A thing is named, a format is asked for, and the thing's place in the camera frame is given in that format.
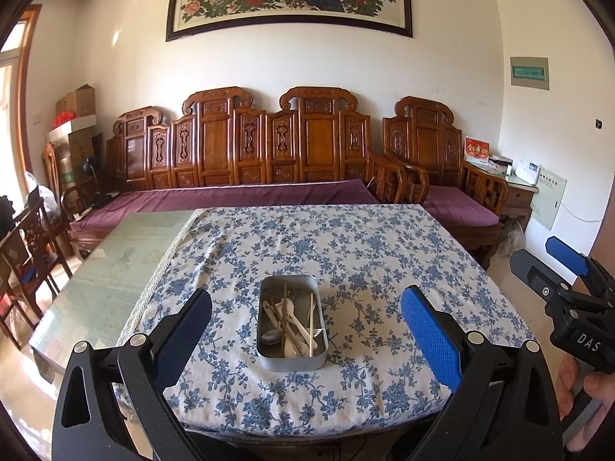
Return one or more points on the red desk calendar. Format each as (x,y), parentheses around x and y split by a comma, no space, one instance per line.
(476,149)

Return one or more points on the white plastic fork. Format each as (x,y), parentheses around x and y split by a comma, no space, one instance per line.
(317,336)

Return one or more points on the white wall distribution box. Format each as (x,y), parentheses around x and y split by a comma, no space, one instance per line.
(548,197)

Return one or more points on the black bag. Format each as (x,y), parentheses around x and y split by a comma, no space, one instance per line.
(5,216)

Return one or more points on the large cardboard box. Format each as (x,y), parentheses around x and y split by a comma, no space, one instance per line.
(72,158)

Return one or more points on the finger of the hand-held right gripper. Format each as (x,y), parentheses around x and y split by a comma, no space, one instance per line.
(533,269)
(567,253)

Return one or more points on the clear plastic bag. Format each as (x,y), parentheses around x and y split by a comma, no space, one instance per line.
(43,192)

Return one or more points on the grey wall panel green strip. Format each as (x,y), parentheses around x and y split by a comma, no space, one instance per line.
(529,73)

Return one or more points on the long carved wooden sofa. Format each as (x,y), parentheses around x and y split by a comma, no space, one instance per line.
(216,144)

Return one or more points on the white flat box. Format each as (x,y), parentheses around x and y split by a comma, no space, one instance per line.
(79,127)

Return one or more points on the red artificial flowers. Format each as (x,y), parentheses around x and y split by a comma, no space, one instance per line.
(62,119)

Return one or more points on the person's right hand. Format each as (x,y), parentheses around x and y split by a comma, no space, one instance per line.
(567,384)

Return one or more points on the white soup spoon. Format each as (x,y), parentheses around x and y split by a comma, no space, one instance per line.
(267,305)

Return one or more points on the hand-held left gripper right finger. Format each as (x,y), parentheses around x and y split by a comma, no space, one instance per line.
(430,341)

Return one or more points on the purple armchair cushion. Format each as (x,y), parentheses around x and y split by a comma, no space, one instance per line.
(461,206)

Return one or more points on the grey fluffy duster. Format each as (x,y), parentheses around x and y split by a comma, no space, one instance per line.
(511,237)

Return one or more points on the carved wooden armchair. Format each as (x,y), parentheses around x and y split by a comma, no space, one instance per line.
(427,144)

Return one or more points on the large white plastic spoon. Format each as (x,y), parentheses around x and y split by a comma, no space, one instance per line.
(291,349)

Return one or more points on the small cardboard box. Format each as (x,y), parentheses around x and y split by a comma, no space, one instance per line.
(77,102)

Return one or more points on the rectangular metal tray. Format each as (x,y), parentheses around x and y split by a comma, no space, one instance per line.
(293,362)

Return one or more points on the blue floral tablecloth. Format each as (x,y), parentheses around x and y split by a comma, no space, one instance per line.
(336,249)

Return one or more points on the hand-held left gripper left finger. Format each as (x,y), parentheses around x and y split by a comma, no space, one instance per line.
(185,336)

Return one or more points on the wooden side table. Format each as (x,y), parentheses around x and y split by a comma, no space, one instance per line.
(516,199)

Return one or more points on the tissue box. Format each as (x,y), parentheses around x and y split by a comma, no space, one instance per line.
(500,161)

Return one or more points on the black desk lamp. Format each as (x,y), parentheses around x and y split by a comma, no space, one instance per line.
(91,173)

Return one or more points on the beige chopstick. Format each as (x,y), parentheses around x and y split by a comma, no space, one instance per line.
(311,317)

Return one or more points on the white desk telephone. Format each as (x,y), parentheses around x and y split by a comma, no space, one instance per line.
(526,171)

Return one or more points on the wooden door frame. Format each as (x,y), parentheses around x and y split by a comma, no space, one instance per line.
(26,105)

